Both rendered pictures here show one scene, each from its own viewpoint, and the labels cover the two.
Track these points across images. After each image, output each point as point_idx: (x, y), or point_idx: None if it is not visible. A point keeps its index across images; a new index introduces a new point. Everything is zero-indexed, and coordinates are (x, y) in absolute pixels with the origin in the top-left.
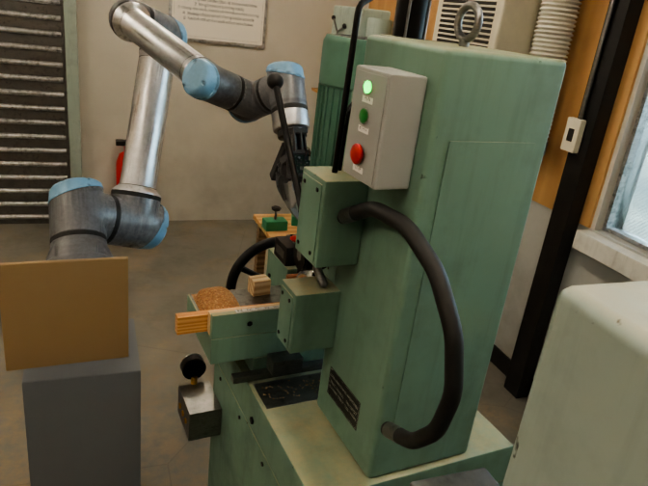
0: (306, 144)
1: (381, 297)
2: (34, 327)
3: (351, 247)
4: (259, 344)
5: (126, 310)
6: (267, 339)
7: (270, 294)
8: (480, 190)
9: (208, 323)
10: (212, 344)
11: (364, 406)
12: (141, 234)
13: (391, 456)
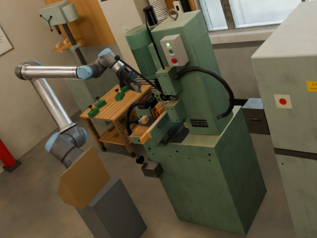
0: (128, 69)
1: (196, 89)
2: (81, 188)
3: (179, 84)
4: (163, 131)
5: (102, 163)
6: (164, 128)
7: (149, 119)
8: (202, 49)
9: (149, 134)
10: (154, 139)
11: (207, 119)
12: (82, 139)
13: (221, 125)
